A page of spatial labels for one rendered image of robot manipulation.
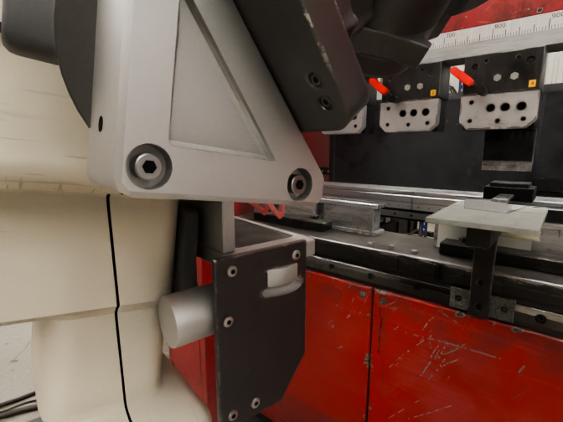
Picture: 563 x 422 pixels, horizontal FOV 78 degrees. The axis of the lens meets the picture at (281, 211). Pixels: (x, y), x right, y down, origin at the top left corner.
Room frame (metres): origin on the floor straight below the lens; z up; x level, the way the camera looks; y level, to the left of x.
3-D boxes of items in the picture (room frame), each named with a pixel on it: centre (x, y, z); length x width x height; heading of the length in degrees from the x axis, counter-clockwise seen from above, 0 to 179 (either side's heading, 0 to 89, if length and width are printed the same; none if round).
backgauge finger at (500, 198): (0.95, -0.63, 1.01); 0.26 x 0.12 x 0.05; 140
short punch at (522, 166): (0.82, -0.53, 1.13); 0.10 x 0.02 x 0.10; 50
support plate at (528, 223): (0.71, -0.43, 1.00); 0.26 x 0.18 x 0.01; 140
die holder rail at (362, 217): (1.17, -0.11, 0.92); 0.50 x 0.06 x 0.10; 50
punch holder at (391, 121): (0.96, -0.35, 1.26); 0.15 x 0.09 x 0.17; 50
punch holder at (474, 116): (0.83, -0.51, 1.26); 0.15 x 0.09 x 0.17; 50
